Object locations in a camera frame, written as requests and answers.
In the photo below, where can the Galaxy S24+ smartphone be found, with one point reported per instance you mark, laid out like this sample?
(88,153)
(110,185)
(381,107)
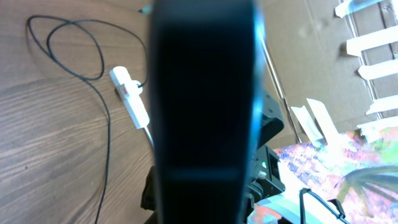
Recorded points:
(206,69)

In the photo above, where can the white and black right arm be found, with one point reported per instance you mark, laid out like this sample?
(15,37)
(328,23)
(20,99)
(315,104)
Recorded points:
(265,176)

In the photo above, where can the white charger plug adapter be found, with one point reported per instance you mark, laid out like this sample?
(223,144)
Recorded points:
(134,87)

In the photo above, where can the white power strip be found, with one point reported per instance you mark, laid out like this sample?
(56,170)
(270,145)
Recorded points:
(133,103)

